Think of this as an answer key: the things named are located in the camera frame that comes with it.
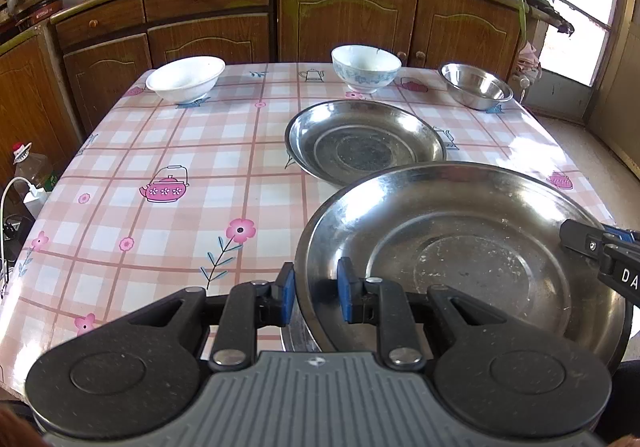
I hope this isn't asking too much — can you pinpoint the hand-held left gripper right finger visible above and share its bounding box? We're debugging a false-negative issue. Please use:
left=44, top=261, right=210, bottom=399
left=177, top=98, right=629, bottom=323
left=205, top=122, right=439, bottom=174
left=337, top=257, right=501, bottom=372

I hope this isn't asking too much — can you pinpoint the large scratched steel plate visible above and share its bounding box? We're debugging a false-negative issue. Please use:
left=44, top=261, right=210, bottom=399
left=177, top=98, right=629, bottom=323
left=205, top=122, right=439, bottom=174
left=294, top=162, right=632, bottom=375

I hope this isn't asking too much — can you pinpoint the pink checked tablecloth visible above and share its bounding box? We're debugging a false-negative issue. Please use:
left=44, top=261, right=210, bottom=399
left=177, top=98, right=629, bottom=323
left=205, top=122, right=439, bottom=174
left=0, top=62, right=618, bottom=395

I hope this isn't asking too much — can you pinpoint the red stove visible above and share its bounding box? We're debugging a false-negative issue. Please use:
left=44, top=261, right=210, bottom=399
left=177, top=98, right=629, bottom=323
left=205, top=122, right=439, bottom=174
left=12, top=2, right=66, bottom=25

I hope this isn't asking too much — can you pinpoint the small steel plate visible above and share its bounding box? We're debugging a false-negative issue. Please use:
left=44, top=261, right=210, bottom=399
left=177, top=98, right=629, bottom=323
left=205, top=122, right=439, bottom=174
left=295, top=104, right=438, bottom=182

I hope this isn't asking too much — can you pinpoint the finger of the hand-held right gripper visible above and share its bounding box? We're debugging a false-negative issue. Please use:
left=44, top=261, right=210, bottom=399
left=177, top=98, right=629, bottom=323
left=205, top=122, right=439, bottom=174
left=559, top=218, right=640, bottom=258

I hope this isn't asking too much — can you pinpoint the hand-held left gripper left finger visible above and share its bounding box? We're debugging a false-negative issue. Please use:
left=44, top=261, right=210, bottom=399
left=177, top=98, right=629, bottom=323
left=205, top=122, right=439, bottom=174
left=120, top=261, right=297, bottom=374

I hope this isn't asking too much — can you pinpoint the steel bowl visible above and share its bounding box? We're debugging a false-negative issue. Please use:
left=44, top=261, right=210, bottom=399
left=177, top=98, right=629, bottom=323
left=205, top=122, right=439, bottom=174
left=439, top=63, right=514, bottom=111

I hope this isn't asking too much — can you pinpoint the cooking oil bottle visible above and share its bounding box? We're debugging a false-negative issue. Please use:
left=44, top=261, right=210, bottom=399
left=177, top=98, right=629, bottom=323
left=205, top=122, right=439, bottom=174
left=11, top=142, right=53, bottom=193

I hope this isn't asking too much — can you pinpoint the white charger with cable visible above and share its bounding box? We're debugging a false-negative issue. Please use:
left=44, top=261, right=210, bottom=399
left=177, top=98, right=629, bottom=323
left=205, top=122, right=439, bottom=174
left=0, top=176, right=48, bottom=288

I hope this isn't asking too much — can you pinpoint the plain white bowl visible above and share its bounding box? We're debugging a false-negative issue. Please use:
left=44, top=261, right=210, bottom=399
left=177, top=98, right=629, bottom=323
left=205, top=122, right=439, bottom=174
left=145, top=56, right=226, bottom=104

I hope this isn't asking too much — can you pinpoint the blue patterned white bowl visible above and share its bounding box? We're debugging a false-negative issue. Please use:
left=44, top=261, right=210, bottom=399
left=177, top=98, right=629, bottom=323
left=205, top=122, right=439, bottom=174
left=331, top=44, right=402, bottom=94

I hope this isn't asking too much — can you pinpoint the pink hanging cloth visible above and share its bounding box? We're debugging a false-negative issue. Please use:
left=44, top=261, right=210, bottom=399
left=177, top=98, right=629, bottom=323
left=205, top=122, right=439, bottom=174
left=515, top=41, right=543, bottom=78

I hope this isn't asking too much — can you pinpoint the green scallion leaf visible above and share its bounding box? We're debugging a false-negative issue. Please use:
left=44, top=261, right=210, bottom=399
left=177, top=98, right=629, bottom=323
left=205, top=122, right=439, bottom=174
left=500, top=0, right=531, bottom=40

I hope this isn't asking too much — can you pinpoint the wooden kitchen cabinet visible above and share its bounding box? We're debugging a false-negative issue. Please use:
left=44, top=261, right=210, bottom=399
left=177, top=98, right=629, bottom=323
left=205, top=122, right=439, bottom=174
left=0, top=0, right=556, bottom=178

